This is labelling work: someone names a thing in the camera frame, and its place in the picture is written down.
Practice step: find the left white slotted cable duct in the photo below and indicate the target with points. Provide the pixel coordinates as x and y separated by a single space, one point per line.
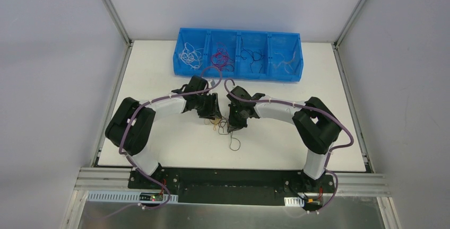
131 197

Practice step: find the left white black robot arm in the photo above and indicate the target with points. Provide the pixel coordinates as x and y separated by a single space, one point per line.
130 127

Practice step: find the blue four-compartment plastic bin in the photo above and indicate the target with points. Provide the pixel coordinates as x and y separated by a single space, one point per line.
239 54

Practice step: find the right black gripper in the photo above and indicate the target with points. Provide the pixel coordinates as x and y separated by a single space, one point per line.
237 114

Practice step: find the aluminium frame rail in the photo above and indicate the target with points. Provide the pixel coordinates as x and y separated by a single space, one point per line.
362 185

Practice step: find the white slotted cable duct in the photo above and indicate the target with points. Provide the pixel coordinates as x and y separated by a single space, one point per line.
131 197
294 202

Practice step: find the right white slotted cable duct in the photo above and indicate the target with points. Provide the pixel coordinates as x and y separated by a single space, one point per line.
294 202

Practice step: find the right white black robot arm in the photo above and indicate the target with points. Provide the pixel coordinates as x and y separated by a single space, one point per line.
317 126

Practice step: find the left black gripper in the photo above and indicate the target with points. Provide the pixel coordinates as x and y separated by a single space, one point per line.
211 105

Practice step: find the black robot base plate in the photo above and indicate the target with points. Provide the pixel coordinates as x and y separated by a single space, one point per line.
234 186

